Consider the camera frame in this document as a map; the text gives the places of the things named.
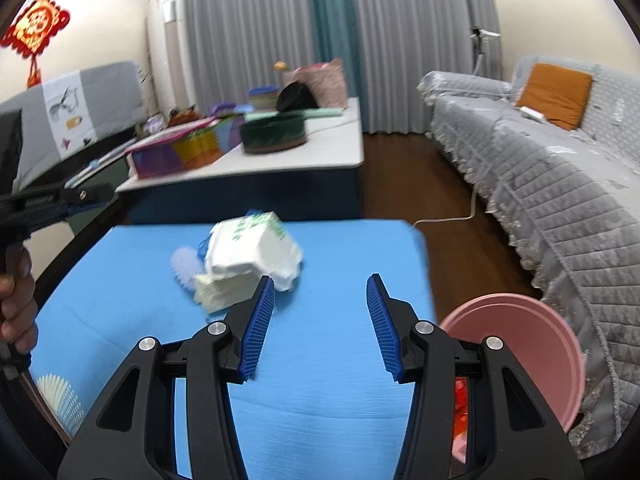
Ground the white standing air conditioner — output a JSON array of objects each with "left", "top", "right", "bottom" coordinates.
[{"left": 146, "top": 0, "right": 198, "bottom": 116}]

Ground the stack of coloured bowls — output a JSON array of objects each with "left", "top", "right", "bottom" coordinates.
[{"left": 248, "top": 86, "right": 280, "bottom": 111}]

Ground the colourful rectangular box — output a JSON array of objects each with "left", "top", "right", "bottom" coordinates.
[{"left": 125, "top": 117, "right": 246, "bottom": 180}]

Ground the white cable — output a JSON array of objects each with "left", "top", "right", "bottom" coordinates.
[{"left": 414, "top": 180, "right": 481, "bottom": 228}]

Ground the orange cushion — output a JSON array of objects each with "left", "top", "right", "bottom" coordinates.
[{"left": 517, "top": 62, "right": 594, "bottom": 132}]

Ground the teal curtain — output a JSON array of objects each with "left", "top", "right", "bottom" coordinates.
[{"left": 302, "top": 0, "right": 368, "bottom": 131}]

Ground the white wet wipes packet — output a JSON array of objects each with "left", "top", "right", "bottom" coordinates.
[{"left": 202, "top": 210, "right": 305, "bottom": 292}]

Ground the white top coffee table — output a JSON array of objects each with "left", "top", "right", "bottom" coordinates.
[{"left": 115, "top": 97, "right": 365, "bottom": 221}]

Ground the pale purple ribbed ball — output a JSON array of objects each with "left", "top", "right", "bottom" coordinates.
[{"left": 170, "top": 245, "right": 207, "bottom": 292}]

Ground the blue patterned tablecloth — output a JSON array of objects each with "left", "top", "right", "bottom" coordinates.
[{"left": 27, "top": 219, "right": 438, "bottom": 480}]

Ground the black hat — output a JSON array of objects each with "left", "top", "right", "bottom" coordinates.
[{"left": 276, "top": 81, "right": 319, "bottom": 112}]

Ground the grey curtain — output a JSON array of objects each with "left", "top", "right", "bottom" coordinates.
[
  {"left": 170, "top": 0, "right": 321, "bottom": 111},
  {"left": 345, "top": 0, "right": 503, "bottom": 136}
]

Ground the red plastic bag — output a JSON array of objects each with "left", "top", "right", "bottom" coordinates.
[{"left": 452, "top": 377, "right": 472, "bottom": 438}]

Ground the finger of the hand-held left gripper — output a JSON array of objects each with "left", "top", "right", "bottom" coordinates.
[
  {"left": 62, "top": 201, "right": 108, "bottom": 221},
  {"left": 60, "top": 183, "right": 117, "bottom": 207}
]

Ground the grey quilted sofa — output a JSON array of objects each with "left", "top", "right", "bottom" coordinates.
[{"left": 417, "top": 55, "right": 640, "bottom": 461}]

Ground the mint green roll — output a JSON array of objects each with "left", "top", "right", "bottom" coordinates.
[{"left": 245, "top": 107, "right": 346, "bottom": 121}]

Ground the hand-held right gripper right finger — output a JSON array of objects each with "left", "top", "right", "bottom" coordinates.
[{"left": 366, "top": 273, "right": 586, "bottom": 480}]

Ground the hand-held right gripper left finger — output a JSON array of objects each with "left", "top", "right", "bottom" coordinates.
[{"left": 57, "top": 274, "right": 277, "bottom": 480}]

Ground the pale yellow tissue packet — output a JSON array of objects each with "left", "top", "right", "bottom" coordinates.
[{"left": 192, "top": 272, "right": 261, "bottom": 313}]

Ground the white rod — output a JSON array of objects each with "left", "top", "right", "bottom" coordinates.
[{"left": 65, "top": 150, "right": 131, "bottom": 191}]

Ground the red knot wall decoration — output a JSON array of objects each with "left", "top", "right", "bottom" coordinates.
[{"left": 0, "top": 0, "right": 71, "bottom": 88}]

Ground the pink fabric basket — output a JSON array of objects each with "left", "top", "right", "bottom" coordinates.
[{"left": 282, "top": 58, "right": 348, "bottom": 110}]

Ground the pink plastic basin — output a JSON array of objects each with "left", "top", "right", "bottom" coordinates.
[{"left": 440, "top": 294, "right": 587, "bottom": 476}]

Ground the dark green round tin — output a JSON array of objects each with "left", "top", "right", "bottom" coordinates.
[{"left": 240, "top": 112, "right": 308, "bottom": 155}]

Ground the person's left hand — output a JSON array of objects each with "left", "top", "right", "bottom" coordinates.
[{"left": 0, "top": 250, "right": 40, "bottom": 356}]

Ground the grey television dust cover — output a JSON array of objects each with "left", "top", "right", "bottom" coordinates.
[{"left": 0, "top": 60, "right": 146, "bottom": 191}]

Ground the white phone holder stand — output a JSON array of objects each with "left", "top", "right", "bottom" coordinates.
[{"left": 470, "top": 27, "right": 501, "bottom": 81}]

